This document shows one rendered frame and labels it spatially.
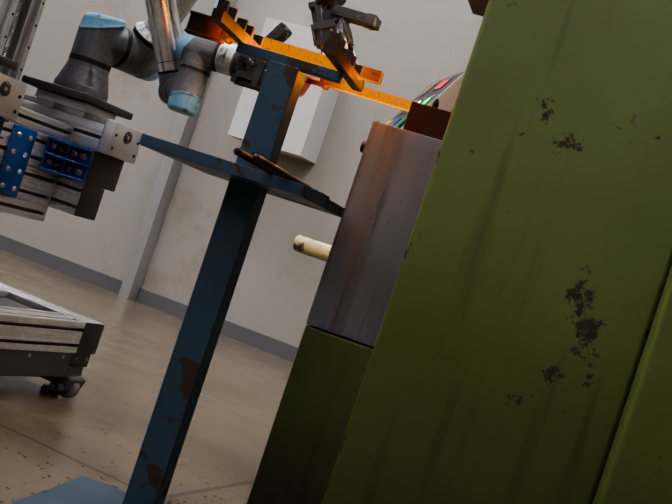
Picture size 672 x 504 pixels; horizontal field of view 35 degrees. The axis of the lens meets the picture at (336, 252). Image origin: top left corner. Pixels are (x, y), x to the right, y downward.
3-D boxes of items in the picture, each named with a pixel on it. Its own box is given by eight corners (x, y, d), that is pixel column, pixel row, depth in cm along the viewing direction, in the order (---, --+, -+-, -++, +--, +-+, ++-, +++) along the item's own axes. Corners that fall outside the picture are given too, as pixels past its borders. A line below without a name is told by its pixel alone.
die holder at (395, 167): (305, 323, 218) (373, 120, 218) (346, 325, 255) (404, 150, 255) (568, 416, 204) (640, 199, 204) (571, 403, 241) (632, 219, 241)
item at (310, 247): (289, 251, 279) (296, 232, 279) (295, 252, 284) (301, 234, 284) (446, 303, 268) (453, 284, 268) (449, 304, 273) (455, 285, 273)
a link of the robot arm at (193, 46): (180, 67, 257) (192, 34, 257) (220, 79, 254) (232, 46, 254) (168, 58, 249) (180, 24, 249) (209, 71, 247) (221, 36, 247)
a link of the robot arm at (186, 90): (188, 118, 260) (202, 76, 260) (199, 118, 250) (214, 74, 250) (158, 106, 257) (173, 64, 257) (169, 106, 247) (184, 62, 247)
